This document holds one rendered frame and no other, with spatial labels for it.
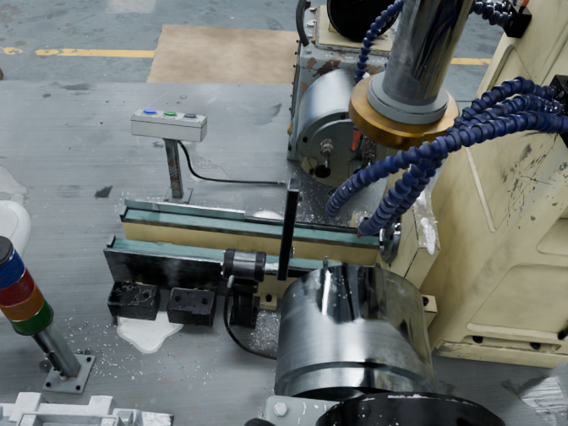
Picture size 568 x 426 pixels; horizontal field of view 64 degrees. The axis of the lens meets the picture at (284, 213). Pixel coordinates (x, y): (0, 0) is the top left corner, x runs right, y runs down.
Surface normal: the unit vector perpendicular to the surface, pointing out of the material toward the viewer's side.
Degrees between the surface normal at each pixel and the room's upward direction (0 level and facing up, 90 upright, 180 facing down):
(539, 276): 90
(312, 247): 90
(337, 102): 21
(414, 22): 90
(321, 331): 32
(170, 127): 68
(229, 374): 0
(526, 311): 90
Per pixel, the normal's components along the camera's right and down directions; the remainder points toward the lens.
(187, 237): -0.07, 0.74
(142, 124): -0.04, 0.43
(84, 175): 0.08, -0.66
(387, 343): 0.30, -0.63
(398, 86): -0.71, 0.48
